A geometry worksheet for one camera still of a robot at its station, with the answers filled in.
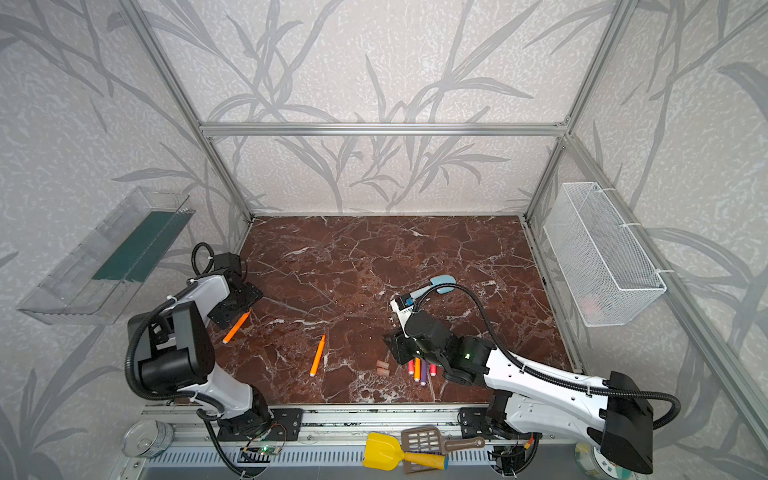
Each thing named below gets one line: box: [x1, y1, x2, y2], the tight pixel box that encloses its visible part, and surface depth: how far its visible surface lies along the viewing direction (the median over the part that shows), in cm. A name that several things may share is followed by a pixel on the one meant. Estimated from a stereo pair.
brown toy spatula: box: [401, 425, 485, 454], surface depth 72 cm
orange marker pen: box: [413, 357, 421, 382], surface depth 83 cm
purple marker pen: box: [420, 359, 427, 386], surface depth 83 cm
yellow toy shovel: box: [363, 432, 449, 471], surface depth 71 cm
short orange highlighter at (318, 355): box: [310, 334, 326, 377], surface depth 86 cm
